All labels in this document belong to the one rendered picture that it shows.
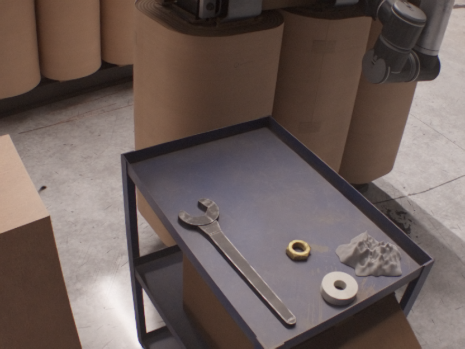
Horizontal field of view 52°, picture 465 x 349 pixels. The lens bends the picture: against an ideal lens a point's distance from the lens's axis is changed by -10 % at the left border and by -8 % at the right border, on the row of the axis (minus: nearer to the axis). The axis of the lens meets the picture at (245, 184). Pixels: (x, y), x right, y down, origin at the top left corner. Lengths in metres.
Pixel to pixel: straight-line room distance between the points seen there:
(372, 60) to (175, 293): 0.88
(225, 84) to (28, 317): 0.87
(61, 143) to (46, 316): 1.81
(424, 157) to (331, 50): 1.56
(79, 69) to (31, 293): 2.15
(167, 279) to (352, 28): 1.05
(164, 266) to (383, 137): 1.24
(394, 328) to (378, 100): 1.30
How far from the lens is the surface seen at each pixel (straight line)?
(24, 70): 3.09
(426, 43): 1.63
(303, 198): 1.21
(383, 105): 2.24
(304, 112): 1.89
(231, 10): 1.51
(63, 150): 2.93
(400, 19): 1.47
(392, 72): 1.55
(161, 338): 1.82
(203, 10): 1.54
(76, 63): 3.17
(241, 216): 1.14
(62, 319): 1.33
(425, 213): 2.77
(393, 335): 1.11
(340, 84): 1.93
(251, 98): 1.65
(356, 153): 2.35
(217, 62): 1.51
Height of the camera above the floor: 1.63
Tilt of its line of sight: 38 degrees down
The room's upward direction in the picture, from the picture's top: 7 degrees clockwise
